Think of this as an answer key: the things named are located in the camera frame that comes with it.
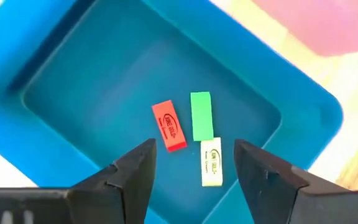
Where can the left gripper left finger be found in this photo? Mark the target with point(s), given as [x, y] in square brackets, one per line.
[104, 202]

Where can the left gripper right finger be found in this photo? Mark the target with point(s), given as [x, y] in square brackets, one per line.
[291, 202]

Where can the yellow eraser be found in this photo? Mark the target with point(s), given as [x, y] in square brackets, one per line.
[211, 161]

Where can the green eraser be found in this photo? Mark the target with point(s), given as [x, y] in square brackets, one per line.
[201, 116]

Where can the blue plastic bin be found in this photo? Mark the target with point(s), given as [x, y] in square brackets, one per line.
[104, 77]

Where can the pink plastic bin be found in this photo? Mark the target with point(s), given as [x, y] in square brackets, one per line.
[322, 25]

